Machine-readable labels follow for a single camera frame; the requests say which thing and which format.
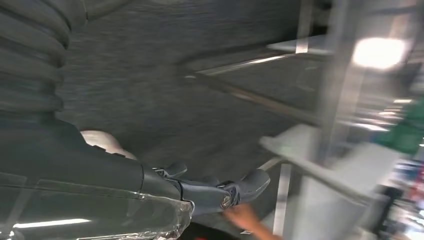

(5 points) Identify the white partition panel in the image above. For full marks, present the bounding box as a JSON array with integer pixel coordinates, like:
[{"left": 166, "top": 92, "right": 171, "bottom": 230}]
[{"left": 259, "top": 124, "right": 403, "bottom": 240}]

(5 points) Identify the green plastic crate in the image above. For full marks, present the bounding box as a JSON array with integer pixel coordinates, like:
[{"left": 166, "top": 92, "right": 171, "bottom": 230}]
[{"left": 373, "top": 98, "right": 424, "bottom": 157}]

